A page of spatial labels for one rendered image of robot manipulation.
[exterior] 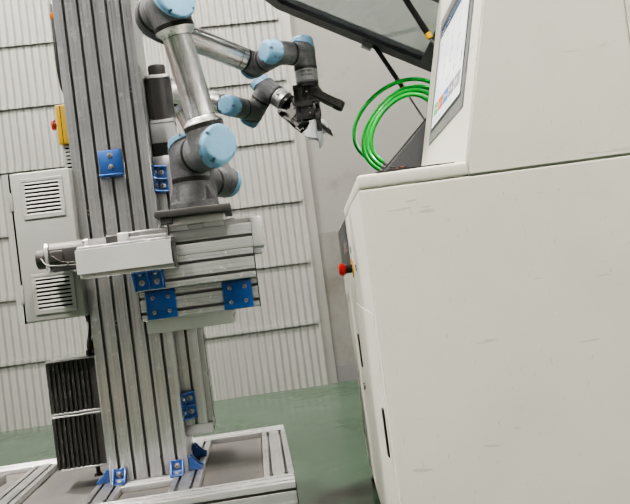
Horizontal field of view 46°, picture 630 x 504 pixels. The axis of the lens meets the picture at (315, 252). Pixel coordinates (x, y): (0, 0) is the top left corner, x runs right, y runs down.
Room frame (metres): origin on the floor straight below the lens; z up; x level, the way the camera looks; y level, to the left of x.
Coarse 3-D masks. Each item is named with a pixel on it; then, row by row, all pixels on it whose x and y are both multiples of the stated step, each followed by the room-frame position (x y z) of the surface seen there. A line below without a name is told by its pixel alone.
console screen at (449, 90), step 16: (464, 0) 1.67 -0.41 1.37; (448, 16) 1.90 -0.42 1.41; (464, 16) 1.64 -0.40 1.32; (448, 32) 1.87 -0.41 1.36; (464, 32) 1.62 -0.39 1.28; (448, 48) 1.84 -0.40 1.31; (464, 48) 1.60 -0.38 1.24; (448, 64) 1.81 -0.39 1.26; (464, 64) 1.58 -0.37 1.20; (448, 80) 1.78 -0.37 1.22; (464, 80) 1.57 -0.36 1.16; (448, 96) 1.76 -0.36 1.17; (432, 112) 2.02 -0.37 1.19; (448, 112) 1.74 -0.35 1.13; (432, 128) 1.98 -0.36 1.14
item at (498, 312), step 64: (448, 0) 1.96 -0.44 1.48; (512, 0) 1.47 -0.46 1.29; (576, 0) 1.47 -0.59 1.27; (512, 64) 1.47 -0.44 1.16; (576, 64) 1.47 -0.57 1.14; (448, 128) 1.73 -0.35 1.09; (512, 128) 1.47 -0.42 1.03; (576, 128) 1.47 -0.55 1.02; (384, 192) 1.47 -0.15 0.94; (448, 192) 1.47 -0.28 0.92; (512, 192) 1.47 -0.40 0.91; (576, 192) 1.47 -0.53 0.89; (384, 256) 1.47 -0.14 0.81; (448, 256) 1.47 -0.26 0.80; (512, 256) 1.47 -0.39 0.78; (576, 256) 1.47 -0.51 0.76; (384, 320) 1.47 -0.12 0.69; (448, 320) 1.47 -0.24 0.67; (512, 320) 1.47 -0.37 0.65; (576, 320) 1.47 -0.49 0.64; (384, 384) 1.47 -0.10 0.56; (448, 384) 1.47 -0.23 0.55; (512, 384) 1.47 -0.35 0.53; (576, 384) 1.47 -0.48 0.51; (384, 448) 1.71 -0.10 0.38; (448, 448) 1.47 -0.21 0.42; (512, 448) 1.47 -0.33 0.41; (576, 448) 1.47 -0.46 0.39
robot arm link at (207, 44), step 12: (192, 36) 2.26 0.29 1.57; (204, 36) 2.28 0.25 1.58; (216, 36) 2.32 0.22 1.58; (204, 48) 2.29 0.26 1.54; (216, 48) 2.31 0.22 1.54; (228, 48) 2.33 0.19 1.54; (240, 48) 2.36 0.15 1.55; (216, 60) 2.35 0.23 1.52; (228, 60) 2.35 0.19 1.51; (240, 60) 2.37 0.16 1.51; (252, 60) 2.39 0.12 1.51; (252, 72) 2.42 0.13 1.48; (264, 72) 2.41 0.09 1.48
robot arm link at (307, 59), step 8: (296, 40) 2.37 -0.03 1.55; (304, 40) 2.36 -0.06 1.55; (312, 40) 2.39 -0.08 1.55; (304, 48) 2.36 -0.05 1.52; (312, 48) 2.38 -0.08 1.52; (304, 56) 2.36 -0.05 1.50; (312, 56) 2.37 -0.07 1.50; (296, 64) 2.37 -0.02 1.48; (304, 64) 2.36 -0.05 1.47; (312, 64) 2.37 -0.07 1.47
